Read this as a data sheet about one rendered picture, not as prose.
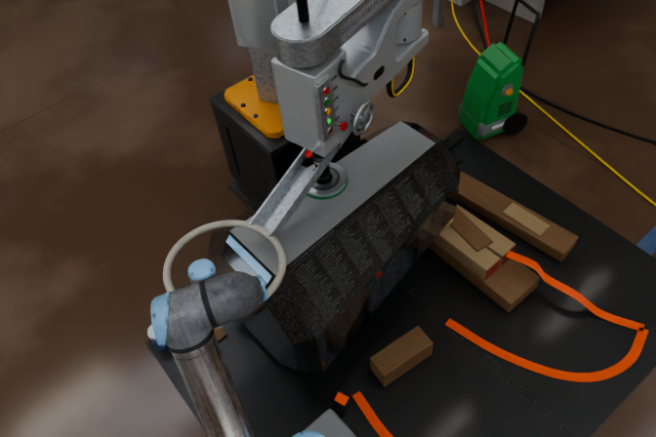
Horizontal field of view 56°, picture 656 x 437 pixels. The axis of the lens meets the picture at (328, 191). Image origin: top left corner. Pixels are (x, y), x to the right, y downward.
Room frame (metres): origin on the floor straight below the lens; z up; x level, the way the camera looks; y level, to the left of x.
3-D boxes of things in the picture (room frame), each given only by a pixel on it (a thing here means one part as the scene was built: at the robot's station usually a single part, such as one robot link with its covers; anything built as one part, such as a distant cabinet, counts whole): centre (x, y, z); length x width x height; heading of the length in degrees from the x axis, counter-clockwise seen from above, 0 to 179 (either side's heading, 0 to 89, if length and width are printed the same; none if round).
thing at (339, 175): (1.94, 0.01, 0.82); 0.21 x 0.21 x 0.01
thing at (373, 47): (2.23, -0.26, 1.28); 0.74 x 0.23 x 0.49; 139
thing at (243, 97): (2.66, 0.19, 0.76); 0.49 x 0.49 x 0.05; 34
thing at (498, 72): (3.03, -1.14, 0.43); 0.35 x 0.35 x 0.87; 19
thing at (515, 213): (2.12, -1.10, 0.10); 0.25 x 0.10 x 0.01; 38
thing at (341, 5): (2.21, -0.22, 1.60); 0.96 x 0.25 x 0.17; 139
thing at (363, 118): (1.96, -0.16, 1.18); 0.15 x 0.10 x 0.15; 139
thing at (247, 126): (2.66, 0.19, 0.37); 0.66 x 0.66 x 0.74; 34
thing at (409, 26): (2.44, -0.42, 1.32); 0.19 x 0.19 x 0.20
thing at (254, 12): (2.59, 0.00, 1.34); 0.74 x 0.34 x 0.25; 70
